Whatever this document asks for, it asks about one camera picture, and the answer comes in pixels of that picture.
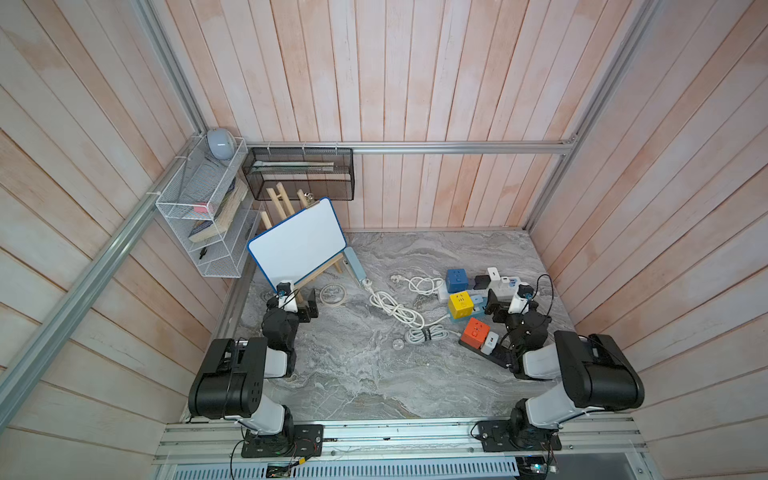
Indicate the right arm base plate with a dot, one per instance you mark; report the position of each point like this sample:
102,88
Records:
508,436

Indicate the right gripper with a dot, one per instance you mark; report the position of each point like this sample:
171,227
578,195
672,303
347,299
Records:
503,309

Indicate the wooden easel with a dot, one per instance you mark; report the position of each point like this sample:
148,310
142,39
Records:
300,240

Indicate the yellow cube socket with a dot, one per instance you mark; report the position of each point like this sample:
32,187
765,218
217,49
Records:
460,305

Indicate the red cube socket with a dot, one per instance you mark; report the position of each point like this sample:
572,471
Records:
475,334

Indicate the teal power strip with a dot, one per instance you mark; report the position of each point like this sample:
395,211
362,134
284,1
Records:
479,306

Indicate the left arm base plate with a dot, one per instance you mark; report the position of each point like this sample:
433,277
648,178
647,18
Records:
302,440

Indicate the whiteboard with blue frame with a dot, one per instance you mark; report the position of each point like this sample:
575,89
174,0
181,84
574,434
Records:
298,245

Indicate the white power strip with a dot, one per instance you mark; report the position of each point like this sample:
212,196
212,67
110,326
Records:
504,289

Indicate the white wire shelf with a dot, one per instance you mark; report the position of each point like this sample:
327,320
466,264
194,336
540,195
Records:
196,188

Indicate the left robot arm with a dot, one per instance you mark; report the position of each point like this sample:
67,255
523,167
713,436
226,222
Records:
230,381

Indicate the black power strip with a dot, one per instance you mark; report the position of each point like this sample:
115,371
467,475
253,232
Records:
501,356

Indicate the white 66W charger plug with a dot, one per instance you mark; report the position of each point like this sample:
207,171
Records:
490,343

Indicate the black adapter plug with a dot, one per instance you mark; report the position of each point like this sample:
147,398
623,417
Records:
481,282

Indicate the blue cube socket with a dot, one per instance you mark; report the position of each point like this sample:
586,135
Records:
456,280

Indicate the wooden block on shelf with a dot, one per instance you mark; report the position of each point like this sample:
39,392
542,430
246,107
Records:
205,229

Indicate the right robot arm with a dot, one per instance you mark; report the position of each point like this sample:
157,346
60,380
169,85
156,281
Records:
591,373

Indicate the black mesh basket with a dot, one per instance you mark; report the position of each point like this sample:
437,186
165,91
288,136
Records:
321,172

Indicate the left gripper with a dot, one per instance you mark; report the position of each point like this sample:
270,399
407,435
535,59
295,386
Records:
302,311

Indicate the grey round speaker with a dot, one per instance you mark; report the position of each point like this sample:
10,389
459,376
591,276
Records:
222,144

